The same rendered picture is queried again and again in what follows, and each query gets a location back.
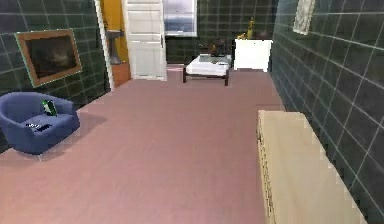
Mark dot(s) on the white top low table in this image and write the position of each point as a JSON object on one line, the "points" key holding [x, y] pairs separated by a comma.
{"points": [[208, 66]]}

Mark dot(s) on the dark object on table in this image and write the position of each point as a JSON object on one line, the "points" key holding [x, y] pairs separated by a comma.
{"points": [[218, 48]]}

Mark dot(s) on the white cabinet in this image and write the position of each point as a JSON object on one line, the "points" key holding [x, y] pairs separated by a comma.
{"points": [[252, 55]]}

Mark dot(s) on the white room door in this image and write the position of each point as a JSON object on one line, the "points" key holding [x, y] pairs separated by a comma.
{"points": [[145, 40]]}

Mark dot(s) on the white framed window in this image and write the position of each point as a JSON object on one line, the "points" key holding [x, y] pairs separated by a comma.
{"points": [[180, 16]]}

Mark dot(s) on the yellow statue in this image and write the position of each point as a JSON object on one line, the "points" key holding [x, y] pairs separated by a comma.
{"points": [[249, 29]]}

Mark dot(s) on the green book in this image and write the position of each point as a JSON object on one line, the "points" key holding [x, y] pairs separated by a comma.
{"points": [[49, 107]]}

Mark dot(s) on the brown framed dark picture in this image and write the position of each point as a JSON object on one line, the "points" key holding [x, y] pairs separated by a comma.
{"points": [[50, 56]]}

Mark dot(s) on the black remote control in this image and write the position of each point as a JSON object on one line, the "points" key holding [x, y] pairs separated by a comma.
{"points": [[38, 126]]}

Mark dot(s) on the blue armchair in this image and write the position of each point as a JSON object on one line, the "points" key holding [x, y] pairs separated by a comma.
{"points": [[23, 133]]}

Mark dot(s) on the grey pedestal stand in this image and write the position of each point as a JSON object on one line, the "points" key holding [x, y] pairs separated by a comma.
{"points": [[114, 46]]}

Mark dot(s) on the pale framed wall picture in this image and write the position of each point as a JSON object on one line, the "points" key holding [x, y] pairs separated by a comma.
{"points": [[303, 16]]}

